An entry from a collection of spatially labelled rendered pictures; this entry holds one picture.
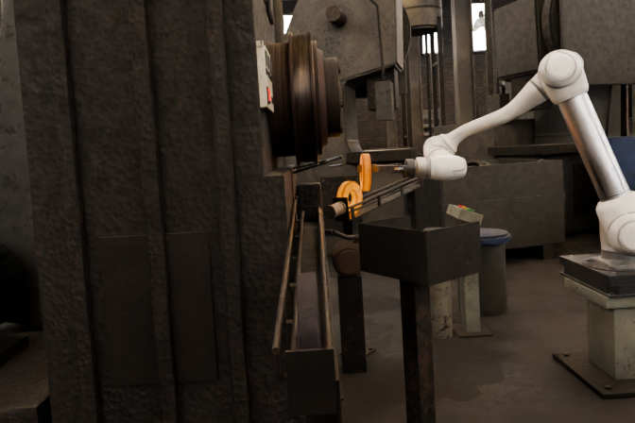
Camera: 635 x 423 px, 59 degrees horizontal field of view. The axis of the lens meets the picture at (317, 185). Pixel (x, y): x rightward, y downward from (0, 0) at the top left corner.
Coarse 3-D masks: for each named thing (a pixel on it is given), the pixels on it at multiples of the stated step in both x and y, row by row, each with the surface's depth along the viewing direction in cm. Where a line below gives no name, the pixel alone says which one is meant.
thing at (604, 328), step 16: (592, 304) 220; (592, 320) 221; (608, 320) 210; (624, 320) 206; (592, 336) 222; (608, 336) 210; (624, 336) 206; (560, 352) 237; (576, 352) 236; (592, 352) 223; (608, 352) 211; (624, 352) 207; (576, 368) 220; (592, 368) 219; (608, 368) 212; (624, 368) 207; (592, 384) 205; (608, 384) 204; (624, 384) 203
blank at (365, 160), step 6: (366, 156) 229; (360, 162) 236; (366, 162) 226; (366, 168) 225; (360, 174) 237; (366, 174) 225; (360, 180) 237; (366, 180) 226; (360, 186) 237; (366, 186) 228
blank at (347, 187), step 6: (342, 186) 248; (348, 186) 248; (354, 186) 252; (342, 192) 246; (348, 192) 248; (354, 192) 252; (360, 192) 255; (348, 198) 248; (354, 198) 254; (360, 198) 255
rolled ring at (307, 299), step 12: (300, 276) 94; (312, 276) 93; (300, 288) 90; (312, 288) 90; (300, 300) 88; (312, 300) 88; (300, 312) 87; (312, 312) 87; (300, 324) 87; (312, 324) 87; (300, 336) 86; (312, 336) 86; (300, 348) 86
